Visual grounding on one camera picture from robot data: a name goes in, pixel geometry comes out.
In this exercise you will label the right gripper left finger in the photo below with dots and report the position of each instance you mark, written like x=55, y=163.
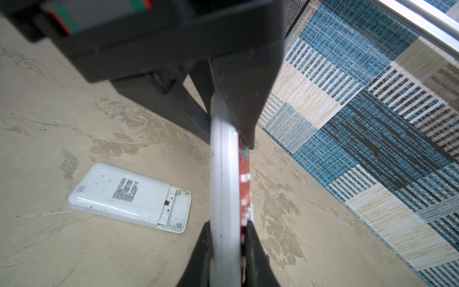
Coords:
x=196, y=273

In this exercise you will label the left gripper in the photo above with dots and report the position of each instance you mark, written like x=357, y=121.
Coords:
x=113, y=40

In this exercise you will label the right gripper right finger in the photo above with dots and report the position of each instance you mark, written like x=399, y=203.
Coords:
x=258, y=272

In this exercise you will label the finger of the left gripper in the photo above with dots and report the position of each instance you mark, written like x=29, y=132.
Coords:
x=244, y=80

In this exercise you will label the red remote control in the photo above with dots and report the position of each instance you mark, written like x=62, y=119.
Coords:
x=225, y=222

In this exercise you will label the white remote control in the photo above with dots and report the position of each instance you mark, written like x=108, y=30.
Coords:
x=119, y=194

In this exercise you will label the black wire shelf rack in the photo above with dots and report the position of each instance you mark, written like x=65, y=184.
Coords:
x=293, y=10

